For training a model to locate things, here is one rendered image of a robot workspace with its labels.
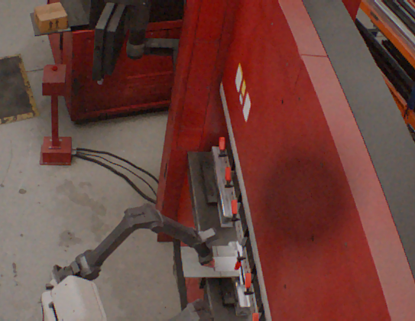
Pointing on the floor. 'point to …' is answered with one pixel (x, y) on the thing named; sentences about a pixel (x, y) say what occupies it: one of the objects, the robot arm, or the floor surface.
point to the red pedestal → (53, 147)
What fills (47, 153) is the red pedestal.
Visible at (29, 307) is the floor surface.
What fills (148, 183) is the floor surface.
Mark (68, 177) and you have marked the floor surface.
